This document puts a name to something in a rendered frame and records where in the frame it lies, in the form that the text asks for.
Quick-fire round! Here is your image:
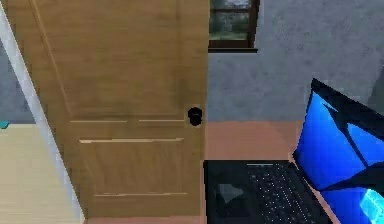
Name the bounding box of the black laptop with blue screen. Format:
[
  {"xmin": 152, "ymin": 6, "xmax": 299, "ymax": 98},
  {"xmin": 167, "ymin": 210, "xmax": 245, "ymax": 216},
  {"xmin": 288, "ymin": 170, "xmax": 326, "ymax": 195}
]
[{"xmin": 202, "ymin": 77, "xmax": 384, "ymax": 224}]

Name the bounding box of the brown wooden room door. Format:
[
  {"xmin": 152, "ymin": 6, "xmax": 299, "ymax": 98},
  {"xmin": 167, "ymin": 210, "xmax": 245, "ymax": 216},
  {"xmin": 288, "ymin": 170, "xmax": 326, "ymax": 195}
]
[{"xmin": 1, "ymin": 0, "xmax": 210, "ymax": 220}]

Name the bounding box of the dark framed window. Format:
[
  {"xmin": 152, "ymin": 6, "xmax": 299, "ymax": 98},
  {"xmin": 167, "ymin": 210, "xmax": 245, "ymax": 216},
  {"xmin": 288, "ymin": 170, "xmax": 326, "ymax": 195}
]
[{"xmin": 208, "ymin": 0, "xmax": 261, "ymax": 54}]

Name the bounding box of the black round door handle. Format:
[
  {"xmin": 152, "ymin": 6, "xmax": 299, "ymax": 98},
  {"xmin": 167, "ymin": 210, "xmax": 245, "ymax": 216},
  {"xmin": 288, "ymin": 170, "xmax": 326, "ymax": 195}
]
[{"xmin": 187, "ymin": 106, "xmax": 204, "ymax": 127}]

